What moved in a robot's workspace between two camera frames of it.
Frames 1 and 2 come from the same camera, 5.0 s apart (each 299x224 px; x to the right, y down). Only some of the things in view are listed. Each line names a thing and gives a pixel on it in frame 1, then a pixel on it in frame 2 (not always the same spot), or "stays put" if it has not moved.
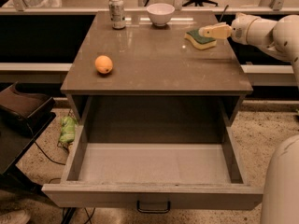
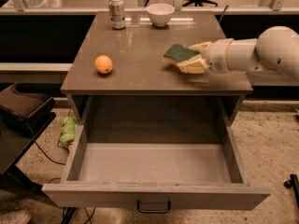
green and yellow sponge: (203, 43) -> (176, 53)
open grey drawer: (157, 133) stays put
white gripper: (240, 30) -> (217, 55)
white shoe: (17, 217) stays put
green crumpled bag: (68, 129) stays put
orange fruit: (104, 63) stays put
